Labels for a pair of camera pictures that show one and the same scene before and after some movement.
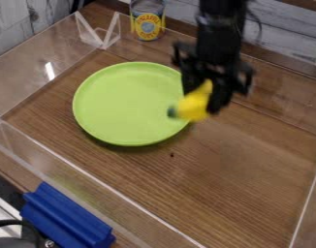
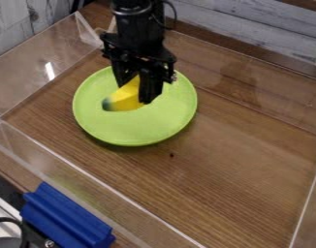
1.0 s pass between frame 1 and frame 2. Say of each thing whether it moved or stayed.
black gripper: moved
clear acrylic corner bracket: stayed
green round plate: stayed
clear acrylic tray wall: stayed
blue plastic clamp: stayed
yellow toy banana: moved
